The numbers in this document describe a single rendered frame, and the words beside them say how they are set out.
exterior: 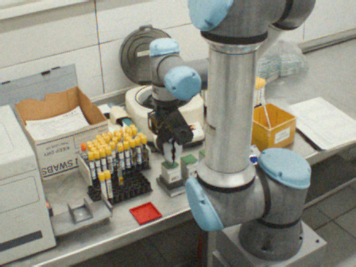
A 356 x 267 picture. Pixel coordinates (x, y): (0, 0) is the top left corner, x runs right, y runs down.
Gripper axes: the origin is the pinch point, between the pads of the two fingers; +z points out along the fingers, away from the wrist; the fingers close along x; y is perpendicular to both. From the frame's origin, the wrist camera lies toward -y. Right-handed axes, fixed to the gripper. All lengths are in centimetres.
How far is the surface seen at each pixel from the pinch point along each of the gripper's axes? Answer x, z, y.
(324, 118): -65, 8, 2
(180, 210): 3.4, 9.5, -9.7
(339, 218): -115, 97, 22
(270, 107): -45.0, 1.2, 10.5
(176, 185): -0.2, 7.5, -1.5
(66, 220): 33.5, 5.5, -1.8
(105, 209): 22.6, 5.5, -2.7
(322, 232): -99, 97, 20
